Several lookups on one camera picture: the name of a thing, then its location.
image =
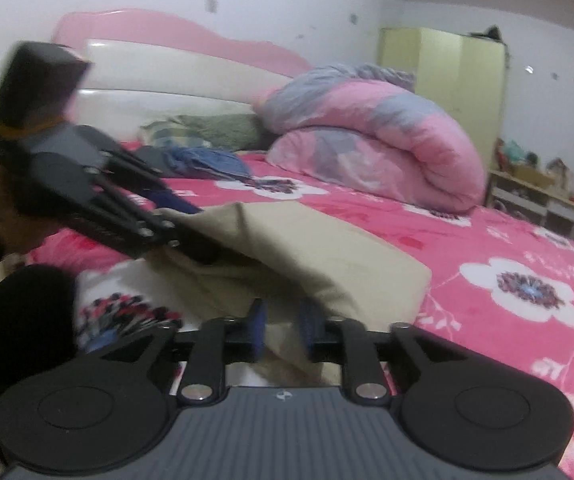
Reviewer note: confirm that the black folded garment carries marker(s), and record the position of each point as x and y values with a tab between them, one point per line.
149	160

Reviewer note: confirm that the white cluttered shelf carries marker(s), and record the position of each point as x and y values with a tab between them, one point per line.
537	190

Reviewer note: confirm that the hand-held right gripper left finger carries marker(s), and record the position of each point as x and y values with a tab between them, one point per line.
258	330

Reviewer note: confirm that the pink and grey duvet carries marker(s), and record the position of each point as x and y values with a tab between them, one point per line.
377	135

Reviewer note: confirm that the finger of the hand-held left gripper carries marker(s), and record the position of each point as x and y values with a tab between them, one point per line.
167	200
127	225

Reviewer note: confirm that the green plaid pillow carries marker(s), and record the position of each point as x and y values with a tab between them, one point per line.
167	132

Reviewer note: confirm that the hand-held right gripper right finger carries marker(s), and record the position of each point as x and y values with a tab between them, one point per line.
307	332

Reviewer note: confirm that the blue jeans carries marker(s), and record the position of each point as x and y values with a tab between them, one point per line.
212	162

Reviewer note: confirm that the dark bundle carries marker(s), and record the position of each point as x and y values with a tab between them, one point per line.
487	34

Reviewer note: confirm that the person's left hand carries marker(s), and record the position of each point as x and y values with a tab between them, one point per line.
12	230

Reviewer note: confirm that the pink and white headboard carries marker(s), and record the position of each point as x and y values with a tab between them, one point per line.
167	70

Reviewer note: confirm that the pale yellow wardrobe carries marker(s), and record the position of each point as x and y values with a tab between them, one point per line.
442	90

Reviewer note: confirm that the olive green pillow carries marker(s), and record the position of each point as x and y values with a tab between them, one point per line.
227	130

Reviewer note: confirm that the pink floral blanket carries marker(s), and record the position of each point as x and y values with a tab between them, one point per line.
417	240

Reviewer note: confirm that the beige pants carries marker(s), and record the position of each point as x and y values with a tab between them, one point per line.
307	240

